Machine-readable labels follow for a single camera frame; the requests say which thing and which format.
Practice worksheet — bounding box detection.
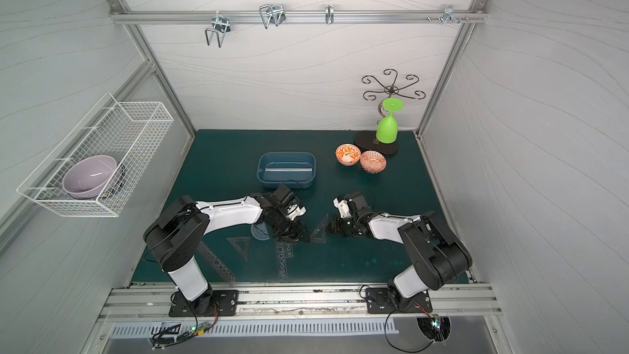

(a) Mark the metal double hook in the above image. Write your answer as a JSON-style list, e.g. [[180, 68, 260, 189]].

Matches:
[[259, 4, 286, 29], [205, 15, 231, 48]]

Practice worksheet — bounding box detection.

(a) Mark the blue semicircle protractor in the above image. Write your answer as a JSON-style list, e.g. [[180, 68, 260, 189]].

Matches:
[[251, 223, 271, 241]]

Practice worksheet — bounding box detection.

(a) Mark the white slotted cable duct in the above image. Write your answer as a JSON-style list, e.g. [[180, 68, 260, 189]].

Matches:
[[110, 317, 399, 339]]

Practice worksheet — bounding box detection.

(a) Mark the blue plastic storage box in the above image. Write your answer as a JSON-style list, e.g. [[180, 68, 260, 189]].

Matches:
[[257, 152, 317, 189]]

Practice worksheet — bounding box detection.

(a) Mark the metal double hook left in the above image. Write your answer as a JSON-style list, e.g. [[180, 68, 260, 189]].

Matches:
[[205, 15, 231, 48]]

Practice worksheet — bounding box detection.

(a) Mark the clear stencil template ruler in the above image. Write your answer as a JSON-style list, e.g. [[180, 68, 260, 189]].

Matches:
[[275, 242, 294, 281]]

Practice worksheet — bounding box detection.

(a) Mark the orange patterned bowl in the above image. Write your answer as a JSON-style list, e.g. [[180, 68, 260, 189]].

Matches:
[[335, 144, 361, 167], [360, 150, 388, 174]]

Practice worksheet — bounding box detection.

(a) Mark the white wire basket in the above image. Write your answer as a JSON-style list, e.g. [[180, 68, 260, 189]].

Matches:
[[17, 93, 174, 218]]

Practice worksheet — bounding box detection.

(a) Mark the green table mat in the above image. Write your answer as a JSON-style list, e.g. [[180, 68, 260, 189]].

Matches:
[[168, 130, 442, 283]]

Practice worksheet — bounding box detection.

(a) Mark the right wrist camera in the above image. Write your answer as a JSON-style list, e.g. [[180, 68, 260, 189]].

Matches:
[[333, 192, 372, 219]]

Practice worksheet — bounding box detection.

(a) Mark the metal single hook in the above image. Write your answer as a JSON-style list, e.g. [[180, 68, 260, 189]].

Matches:
[[324, 5, 334, 25]]

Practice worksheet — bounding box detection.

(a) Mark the small clear triangle ruler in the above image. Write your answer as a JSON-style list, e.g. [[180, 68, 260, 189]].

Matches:
[[227, 237, 252, 262]]

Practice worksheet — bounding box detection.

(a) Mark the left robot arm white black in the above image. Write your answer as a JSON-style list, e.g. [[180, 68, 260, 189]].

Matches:
[[143, 185, 309, 303]]

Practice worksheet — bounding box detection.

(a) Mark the purple bowl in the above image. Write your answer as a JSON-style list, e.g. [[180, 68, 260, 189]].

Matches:
[[62, 155, 118, 199]]

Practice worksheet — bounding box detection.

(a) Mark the metal double hook centre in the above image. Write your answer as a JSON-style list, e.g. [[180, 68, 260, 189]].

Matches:
[[259, 4, 286, 29]]

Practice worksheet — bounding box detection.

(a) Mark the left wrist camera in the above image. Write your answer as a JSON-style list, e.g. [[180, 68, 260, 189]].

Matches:
[[271, 185, 306, 221]]

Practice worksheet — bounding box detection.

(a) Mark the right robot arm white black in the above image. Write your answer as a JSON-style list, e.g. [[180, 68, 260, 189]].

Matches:
[[326, 211, 473, 310]]

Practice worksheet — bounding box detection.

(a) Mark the black metal cup stand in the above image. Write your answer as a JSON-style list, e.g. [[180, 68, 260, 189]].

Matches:
[[355, 68, 427, 156]]

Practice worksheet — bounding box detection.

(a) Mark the orange patterned bowl left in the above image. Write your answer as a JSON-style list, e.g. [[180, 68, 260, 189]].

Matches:
[[335, 144, 361, 167]]

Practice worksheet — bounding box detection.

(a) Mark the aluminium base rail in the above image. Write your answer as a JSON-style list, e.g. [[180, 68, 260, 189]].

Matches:
[[98, 283, 503, 322]]

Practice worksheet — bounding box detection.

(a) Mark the round cooling fan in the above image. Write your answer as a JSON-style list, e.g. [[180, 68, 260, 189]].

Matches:
[[417, 315, 451, 343]]

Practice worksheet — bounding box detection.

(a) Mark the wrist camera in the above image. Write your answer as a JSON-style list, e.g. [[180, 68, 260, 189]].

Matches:
[[333, 192, 372, 219], [271, 185, 306, 221]]

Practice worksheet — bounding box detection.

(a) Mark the green plastic goblet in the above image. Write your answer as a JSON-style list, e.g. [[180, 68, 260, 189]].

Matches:
[[376, 98, 405, 144]]

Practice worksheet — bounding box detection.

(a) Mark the aluminium top rail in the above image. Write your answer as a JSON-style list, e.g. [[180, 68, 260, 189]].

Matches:
[[111, 8, 489, 26]]

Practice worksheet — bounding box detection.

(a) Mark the orange patterned bowl right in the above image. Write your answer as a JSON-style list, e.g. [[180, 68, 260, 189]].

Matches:
[[360, 150, 388, 174]]

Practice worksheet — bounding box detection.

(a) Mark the dark straight stencil ruler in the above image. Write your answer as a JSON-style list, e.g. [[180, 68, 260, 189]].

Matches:
[[198, 242, 236, 284]]

